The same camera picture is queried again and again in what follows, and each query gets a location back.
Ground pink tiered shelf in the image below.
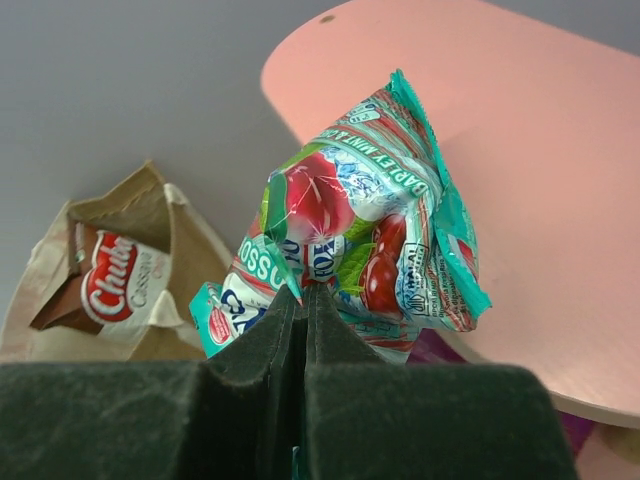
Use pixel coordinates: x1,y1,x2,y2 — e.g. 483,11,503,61
261,1,639,479

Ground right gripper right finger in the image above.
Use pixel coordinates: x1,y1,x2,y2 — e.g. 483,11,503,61
304,284,577,479

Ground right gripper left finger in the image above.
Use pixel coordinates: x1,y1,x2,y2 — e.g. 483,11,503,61
1,288,296,479

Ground teal Fox's candy bag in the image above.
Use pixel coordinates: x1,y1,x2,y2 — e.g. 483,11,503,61
189,71,491,363

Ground brown cassava chips bag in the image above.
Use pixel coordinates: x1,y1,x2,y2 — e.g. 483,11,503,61
30,223,171,344

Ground brown paper bag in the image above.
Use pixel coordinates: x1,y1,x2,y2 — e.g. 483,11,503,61
1,163,232,363

